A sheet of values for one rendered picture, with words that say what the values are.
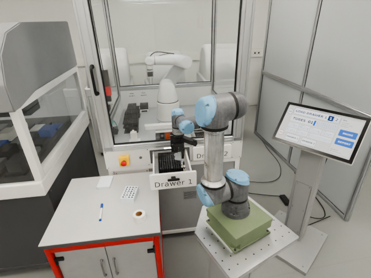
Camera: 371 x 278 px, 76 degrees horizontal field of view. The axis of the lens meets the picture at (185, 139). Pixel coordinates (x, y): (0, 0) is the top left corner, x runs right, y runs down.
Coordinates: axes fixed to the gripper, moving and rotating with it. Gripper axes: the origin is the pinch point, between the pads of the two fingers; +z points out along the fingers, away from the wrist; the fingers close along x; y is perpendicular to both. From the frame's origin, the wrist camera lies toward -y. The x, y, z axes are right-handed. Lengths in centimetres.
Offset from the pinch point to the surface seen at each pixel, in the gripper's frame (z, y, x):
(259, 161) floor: 97, -119, -129
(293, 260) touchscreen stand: 91, -84, 18
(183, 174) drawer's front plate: 2.8, 1.1, 10.8
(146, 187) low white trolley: 19.0, 25.5, 0.4
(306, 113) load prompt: -20, -91, -15
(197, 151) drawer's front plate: 5.6, -13.4, -19.1
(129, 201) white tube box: 16.8, 35.1, 14.3
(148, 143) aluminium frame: -3.2, 22.2, -20.8
